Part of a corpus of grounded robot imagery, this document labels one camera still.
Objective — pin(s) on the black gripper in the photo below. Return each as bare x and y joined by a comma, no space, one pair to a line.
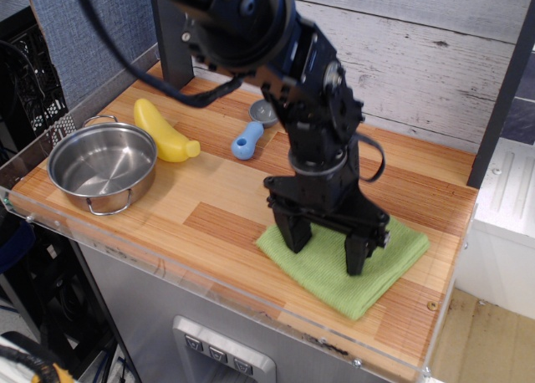
334,200

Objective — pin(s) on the green cloth napkin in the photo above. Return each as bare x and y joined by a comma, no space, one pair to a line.
320,267

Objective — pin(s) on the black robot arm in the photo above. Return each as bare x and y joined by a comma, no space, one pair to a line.
268,44

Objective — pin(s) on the blue grey toy spoon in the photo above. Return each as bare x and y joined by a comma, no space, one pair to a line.
262,116

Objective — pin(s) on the white appliance top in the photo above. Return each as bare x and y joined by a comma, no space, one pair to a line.
497,262

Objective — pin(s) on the silver dispenser panel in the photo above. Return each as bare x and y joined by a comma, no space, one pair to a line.
221,351

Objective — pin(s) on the yellow plastic toy banana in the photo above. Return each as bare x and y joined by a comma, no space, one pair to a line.
172,146

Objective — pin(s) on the stainless steel pot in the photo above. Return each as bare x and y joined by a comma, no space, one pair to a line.
104,168

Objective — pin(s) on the black plastic crate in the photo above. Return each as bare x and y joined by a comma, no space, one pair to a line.
32,98

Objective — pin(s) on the dark grey right post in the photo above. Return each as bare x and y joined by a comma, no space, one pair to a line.
515,69

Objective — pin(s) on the dark grey post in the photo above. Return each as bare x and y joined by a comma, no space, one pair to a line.
515,69
175,59

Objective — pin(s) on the dark grey left post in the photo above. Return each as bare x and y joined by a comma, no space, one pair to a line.
175,59

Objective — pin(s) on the clear acrylic guard rail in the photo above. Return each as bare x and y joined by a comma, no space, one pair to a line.
185,254

